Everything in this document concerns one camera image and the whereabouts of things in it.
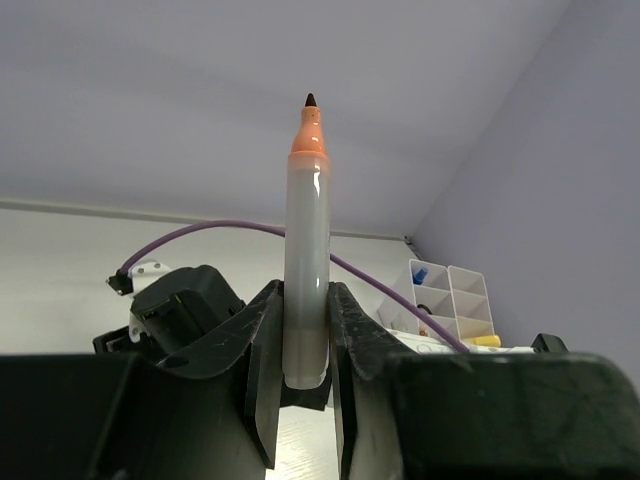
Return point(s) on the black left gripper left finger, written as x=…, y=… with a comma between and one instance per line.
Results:
x=208, y=411

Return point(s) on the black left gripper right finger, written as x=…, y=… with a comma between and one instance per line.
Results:
x=403, y=415

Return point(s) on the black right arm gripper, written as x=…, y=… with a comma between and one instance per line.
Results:
x=172, y=312

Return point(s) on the yellow highlighter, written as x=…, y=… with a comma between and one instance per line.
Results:
x=489, y=341

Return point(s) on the clear spray bottle blue cap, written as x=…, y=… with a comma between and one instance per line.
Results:
x=419, y=276

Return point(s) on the fat orange-tipped crayon pencil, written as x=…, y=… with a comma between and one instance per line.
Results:
x=307, y=254

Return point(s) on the white divided organizer box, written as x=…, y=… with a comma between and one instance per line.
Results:
x=456, y=298

